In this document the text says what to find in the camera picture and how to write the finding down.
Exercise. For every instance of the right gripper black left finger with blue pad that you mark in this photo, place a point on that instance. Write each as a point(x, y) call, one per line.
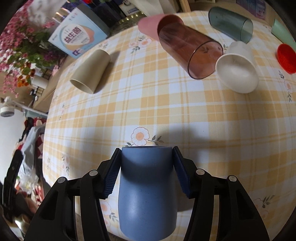
point(55, 218)

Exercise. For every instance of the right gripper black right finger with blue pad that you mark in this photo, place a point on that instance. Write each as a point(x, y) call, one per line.
point(238, 218)

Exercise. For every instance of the blue cup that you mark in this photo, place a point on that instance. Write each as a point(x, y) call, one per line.
point(147, 199)

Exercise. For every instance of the beige cup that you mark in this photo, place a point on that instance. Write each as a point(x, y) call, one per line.
point(87, 76)

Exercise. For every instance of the white cup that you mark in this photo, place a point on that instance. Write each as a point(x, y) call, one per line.
point(236, 68)

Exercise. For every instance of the transparent brown-pink cup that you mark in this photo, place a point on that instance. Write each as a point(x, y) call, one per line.
point(195, 52)

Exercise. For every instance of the red cup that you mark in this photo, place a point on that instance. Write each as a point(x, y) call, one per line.
point(286, 57)

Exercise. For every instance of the transparent dark teal cup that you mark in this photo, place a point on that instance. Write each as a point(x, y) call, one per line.
point(232, 24)

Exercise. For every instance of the mint green cup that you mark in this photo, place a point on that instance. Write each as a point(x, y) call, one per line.
point(279, 31)

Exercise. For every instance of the pink opaque cup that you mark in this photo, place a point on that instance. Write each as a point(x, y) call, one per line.
point(152, 25)

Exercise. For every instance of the low wooden cabinet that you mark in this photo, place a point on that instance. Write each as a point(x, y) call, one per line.
point(44, 101)

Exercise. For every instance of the white bottle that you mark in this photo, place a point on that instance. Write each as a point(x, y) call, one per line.
point(40, 82)

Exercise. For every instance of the yellow checked tablecloth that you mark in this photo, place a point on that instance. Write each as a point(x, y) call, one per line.
point(147, 98)

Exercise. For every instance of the pink blossom branches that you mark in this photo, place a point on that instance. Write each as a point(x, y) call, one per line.
point(25, 48)

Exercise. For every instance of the light blue probiotics box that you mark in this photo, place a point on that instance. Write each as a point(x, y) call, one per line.
point(80, 31)

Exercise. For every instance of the purple box on shelf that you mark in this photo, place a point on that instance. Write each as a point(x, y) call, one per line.
point(255, 7)

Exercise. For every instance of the green glass tray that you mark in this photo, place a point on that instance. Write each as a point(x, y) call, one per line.
point(129, 21)

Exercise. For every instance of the white faceted vase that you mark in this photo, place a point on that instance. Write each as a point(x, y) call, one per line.
point(156, 7)

